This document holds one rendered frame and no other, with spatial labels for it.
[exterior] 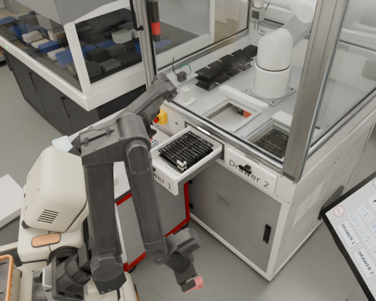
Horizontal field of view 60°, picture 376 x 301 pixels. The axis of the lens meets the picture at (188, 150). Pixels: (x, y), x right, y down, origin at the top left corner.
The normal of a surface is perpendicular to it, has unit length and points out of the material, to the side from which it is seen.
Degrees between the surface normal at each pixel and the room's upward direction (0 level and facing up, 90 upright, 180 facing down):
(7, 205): 0
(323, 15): 90
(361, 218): 50
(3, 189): 0
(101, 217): 89
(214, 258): 0
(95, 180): 94
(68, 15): 90
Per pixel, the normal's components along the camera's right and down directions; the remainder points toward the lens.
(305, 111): -0.72, 0.48
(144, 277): -0.04, -0.74
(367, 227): -0.78, -0.38
